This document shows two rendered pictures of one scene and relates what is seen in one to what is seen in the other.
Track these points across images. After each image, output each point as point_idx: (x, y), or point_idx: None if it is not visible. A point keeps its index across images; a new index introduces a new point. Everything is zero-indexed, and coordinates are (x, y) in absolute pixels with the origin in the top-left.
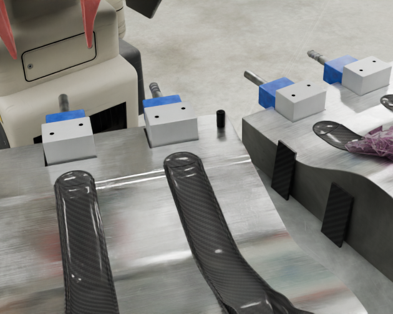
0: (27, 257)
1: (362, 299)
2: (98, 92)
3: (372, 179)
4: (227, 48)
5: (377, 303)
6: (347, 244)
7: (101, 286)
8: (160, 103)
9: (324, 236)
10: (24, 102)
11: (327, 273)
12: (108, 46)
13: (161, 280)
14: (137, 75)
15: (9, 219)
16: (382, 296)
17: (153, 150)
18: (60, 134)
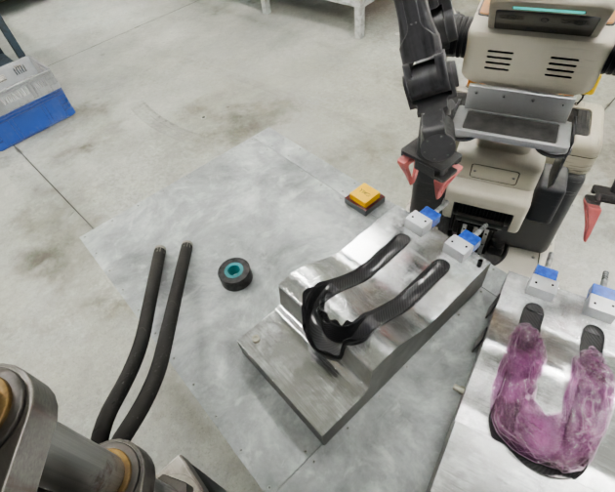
0: (360, 251)
1: (447, 371)
2: (498, 202)
3: (485, 339)
4: None
5: (449, 378)
6: (476, 353)
7: (364, 278)
8: (468, 236)
9: (473, 343)
10: (459, 184)
11: (404, 339)
12: (525, 184)
13: (375, 293)
14: (553, 203)
15: (371, 234)
16: (455, 379)
17: (440, 252)
18: (414, 219)
